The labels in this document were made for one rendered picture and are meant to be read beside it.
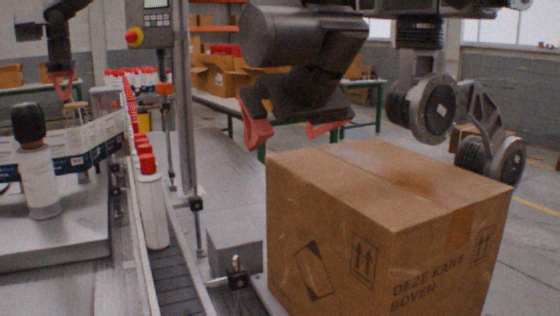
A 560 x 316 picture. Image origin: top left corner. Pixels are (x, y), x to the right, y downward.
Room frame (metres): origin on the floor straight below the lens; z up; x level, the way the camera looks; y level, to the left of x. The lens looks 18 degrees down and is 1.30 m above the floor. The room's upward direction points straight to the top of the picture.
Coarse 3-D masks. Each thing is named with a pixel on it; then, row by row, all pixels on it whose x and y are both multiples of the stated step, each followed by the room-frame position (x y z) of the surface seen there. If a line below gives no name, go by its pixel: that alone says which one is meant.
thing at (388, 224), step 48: (336, 144) 0.65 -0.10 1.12; (384, 144) 0.65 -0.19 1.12; (288, 192) 0.52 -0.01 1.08; (336, 192) 0.43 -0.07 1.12; (384, 192) 0.43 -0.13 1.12; (432, 192) 0.43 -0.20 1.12; (480, 192) 0.42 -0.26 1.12; (288, 240) 0.52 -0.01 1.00; (336, 240) 0.41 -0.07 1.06; (384, 240) 0.34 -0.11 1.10; (432, 240) 0.36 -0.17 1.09; (480, 240) 0.41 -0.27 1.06; (288, 288) 0.52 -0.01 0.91; (336, 288) 0.40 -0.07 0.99; (384, 288) 0.33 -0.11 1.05; (432, 288) 0.37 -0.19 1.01; (480, 288) 0.43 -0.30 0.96
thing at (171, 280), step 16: (176, 240) 0.72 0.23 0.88; (160, 256) 0.65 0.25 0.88; (176, 256) 0.65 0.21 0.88; (144, 272) 0.59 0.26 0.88; (160, 272) 0.59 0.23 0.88; (176, 272) 0.60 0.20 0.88; (160, 288) 0.54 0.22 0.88; (176, 288) 0.55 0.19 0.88; (192, 288) 0.55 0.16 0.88; (160, 304) 0.50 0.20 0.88; (176, 304) 0.50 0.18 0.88; (192, 304) 0.50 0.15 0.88
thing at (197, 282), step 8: (168, 200) 0.75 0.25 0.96; (168, 208) 0.71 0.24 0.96; (168, 216) 0.70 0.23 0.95; (176, 224) 0.64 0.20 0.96; (176, 232) 0.61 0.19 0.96; (184, 240) 0.58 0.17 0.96; (184, 248) 0.55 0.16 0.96; (184, 256) 0.53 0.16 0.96; (192, 264) 0.50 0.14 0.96; (192, 272) 0.48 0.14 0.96; (192, 280) 0.47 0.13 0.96; (200, 280) 0.46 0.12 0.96; (200, 288) 0.44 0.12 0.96; (200, 296) 0.42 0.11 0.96; (208, 296) 0.43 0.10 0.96; (208, 304) 0.41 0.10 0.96; (208, 312) 0.39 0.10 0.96
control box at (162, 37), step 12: (132, 0) 1.11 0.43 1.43; (132, 12) 1.11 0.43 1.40; (144, 12) 1.10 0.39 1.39; (156, 12) 1.09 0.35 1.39; (168, 12) 1.09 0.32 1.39; (132, 24) 1.11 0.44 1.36; (144, 36) 1.10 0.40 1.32; (156, 36) 1.10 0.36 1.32; (168, 36) 1.09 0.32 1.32; (132, 48) 1.12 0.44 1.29; (144, 48) 1.11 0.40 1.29; (156, 48) 1.10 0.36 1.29; (168, 48) 1.10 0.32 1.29
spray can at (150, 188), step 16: (144, 160) 0.68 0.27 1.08; (144, 176) 0.68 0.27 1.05; (160, 176) 0.69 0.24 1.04; (144, 192) 0.67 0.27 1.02; (160, 192) 0.69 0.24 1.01; (144, 208) 0.67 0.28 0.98; (160, 208) 0.68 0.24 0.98; (144, 224) 0.68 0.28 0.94; (160, 224) 0.68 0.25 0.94; (160, 240) 0.67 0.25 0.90
